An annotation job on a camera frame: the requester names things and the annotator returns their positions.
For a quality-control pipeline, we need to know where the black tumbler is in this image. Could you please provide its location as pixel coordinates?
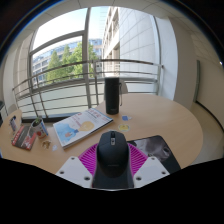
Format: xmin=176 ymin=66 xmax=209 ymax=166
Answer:
xmin=104 ymin=76 xmax=121 ymax=116

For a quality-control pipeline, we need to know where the light blue magazine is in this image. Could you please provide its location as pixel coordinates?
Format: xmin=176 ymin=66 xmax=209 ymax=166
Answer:
xmin=52 ymin=107 xmax=114 ymax=150

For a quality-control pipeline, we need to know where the red magazine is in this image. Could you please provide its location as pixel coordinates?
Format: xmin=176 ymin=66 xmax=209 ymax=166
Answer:
xmin=11 ymin=124 xmax=38 ymax=151

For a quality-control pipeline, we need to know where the round yellow sticker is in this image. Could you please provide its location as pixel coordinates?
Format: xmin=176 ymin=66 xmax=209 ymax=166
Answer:
xmin=117 ymin=124 xmax=131 ymax=132

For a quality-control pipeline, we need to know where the white chair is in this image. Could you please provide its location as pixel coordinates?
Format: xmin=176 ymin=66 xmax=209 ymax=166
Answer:
xmin=118 ymin=79 xmax=129 ymax=95

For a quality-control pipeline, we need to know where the black computer mouse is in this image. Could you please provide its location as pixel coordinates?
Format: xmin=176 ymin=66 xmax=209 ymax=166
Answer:
xmin=96 ymin=130 xmax=131 ymax=179

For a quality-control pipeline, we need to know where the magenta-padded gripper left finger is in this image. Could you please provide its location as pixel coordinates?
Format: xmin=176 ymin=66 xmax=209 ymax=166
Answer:
xmin=55 ymin=142 xmax=100 ymax=189

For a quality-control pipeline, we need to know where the small tan sticker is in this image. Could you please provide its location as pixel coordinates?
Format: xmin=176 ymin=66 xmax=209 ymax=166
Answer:
xmin=41 ymin=140 xmax=52 ymax=150

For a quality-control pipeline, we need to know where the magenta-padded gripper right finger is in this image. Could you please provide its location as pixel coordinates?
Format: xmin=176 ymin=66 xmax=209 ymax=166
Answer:
xmin=127 ymin=142 xmax=171 ymax=189

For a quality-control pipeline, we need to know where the metal balcony railing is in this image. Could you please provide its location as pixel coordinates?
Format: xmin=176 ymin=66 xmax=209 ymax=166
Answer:
xmin=11 ymin=58 xmax=164 ymax=118

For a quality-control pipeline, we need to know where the black printed mouse pad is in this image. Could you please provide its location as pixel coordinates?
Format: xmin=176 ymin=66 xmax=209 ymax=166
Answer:
xmin=127 ymin=134 xmax=183 ymax=174

